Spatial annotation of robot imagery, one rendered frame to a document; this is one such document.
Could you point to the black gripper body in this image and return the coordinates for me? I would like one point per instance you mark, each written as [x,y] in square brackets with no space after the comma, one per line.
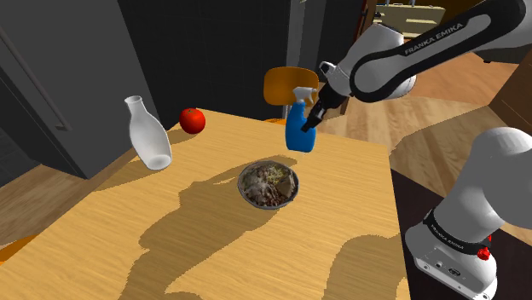
[331,99]

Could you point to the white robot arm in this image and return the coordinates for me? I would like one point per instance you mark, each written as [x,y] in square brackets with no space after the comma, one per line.
[478,195]

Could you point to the orange chair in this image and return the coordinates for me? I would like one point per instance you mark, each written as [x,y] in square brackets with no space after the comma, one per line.
[286,83]
[14,249]

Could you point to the blue spray bottle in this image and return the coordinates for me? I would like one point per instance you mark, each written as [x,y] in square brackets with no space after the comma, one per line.
[298,135]

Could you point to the grey bowl with food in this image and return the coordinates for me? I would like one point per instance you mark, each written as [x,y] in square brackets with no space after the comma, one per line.
[268,186]

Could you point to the brown wooden shelf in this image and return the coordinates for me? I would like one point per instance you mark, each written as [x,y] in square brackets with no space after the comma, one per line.
[409,16]

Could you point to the dark robot stand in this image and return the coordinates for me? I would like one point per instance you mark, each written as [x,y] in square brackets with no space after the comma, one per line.
[415,199]

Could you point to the light wooden table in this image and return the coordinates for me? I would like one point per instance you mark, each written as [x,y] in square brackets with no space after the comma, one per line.
[332,232]

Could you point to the red tomato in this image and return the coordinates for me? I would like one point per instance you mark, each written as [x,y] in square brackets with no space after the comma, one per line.
[192,121]

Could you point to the white ceramic vase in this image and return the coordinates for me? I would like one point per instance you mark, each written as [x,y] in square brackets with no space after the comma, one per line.
[149,137]

